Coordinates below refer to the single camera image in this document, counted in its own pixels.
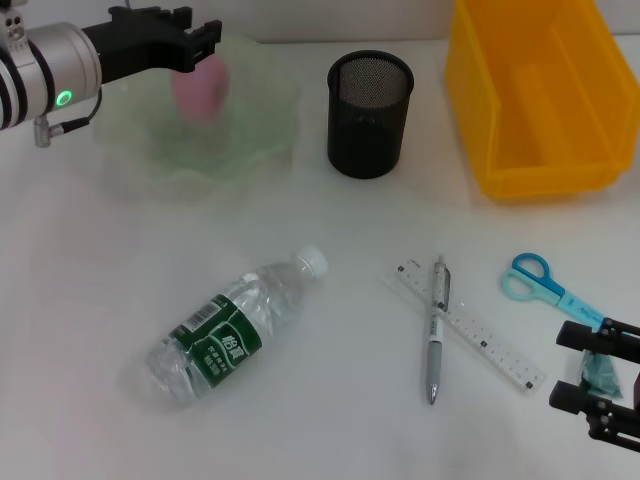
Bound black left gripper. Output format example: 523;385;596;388
81;4;224;87

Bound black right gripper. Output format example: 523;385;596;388
548;316;640;449

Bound pink toy peach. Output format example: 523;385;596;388
171;56;232;122

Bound clear plastic ruler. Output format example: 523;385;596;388
393;257;546;394

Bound blue and teal scissors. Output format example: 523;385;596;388
500;253;609;325

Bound grey white ballpoint pen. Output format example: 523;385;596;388
425;254;454;406

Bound clear green-label water bottle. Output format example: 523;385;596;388
144;244;330;410

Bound translucent green fruit plate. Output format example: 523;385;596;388
93;32;309;195

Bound black mesh pen holder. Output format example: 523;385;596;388
326;49;416;180

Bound yellow plastic bin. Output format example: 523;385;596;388
444;0;640;200

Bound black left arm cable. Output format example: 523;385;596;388
32;88;105;148

